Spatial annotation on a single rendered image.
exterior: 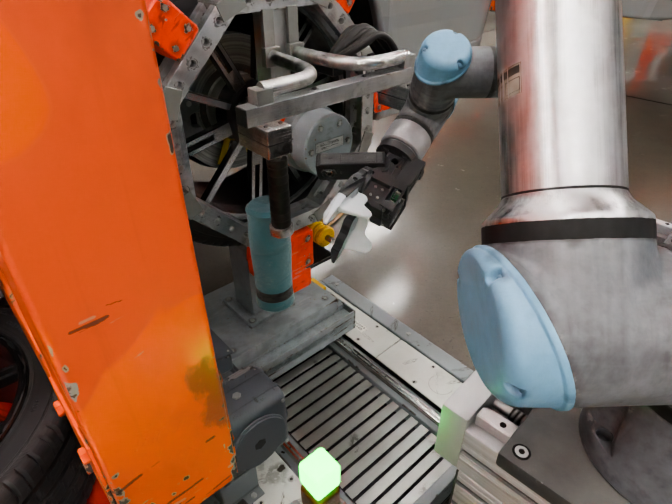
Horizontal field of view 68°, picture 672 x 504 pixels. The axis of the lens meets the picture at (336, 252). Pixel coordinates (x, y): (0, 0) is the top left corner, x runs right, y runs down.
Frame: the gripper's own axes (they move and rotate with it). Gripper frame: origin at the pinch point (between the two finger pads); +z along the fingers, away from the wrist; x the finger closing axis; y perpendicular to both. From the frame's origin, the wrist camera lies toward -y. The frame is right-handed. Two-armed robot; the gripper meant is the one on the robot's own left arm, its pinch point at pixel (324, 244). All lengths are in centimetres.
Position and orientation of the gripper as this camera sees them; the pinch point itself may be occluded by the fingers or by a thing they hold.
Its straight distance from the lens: 76.7
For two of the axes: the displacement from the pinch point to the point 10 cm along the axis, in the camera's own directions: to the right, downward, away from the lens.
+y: 8.5, 4.6, -2.6
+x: 0.7, 3.8, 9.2
